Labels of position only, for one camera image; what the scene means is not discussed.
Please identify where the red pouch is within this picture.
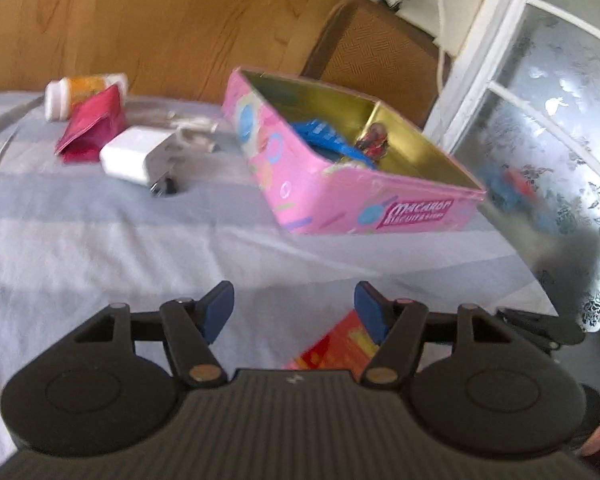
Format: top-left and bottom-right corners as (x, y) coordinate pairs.
(55, 85), (128, 165)

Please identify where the red and yellow packet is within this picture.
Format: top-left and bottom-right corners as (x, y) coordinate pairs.
(285, 309), (381, 372)

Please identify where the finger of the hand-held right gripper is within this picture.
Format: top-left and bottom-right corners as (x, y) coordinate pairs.
(495, 307), (587, 357)

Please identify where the white charger cable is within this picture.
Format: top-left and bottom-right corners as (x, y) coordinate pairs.
(125, 110), (226, 153)

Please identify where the brown woven chair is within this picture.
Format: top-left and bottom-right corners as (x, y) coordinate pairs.
(300, 0), (453, 128)

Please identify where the pink tin box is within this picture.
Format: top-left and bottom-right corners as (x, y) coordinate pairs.
(222, 66), (487, 236)

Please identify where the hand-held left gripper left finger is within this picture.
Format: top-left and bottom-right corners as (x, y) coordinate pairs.
(72, 281), (236, 388)

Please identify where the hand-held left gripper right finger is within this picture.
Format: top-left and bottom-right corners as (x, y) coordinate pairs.
(354, 281), (518, 388)

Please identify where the small red wrapped item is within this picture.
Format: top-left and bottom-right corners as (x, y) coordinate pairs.
(355, 122), (392, 163)

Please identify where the striped light blue bedsheet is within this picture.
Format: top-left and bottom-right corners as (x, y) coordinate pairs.
(0, 90), (561, 461)

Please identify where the white charger adapter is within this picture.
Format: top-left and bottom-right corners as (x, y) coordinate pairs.
(99, 126), (193, 198)

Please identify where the orange and white bottle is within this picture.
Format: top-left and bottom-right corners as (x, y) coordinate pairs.
(44, 73), (130, 122)

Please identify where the white framed glass door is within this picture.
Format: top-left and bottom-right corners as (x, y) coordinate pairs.
(422, 0), (600, 336)

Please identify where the blue plastic item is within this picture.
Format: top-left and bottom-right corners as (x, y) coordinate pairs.
(287, 119), (376, 166)

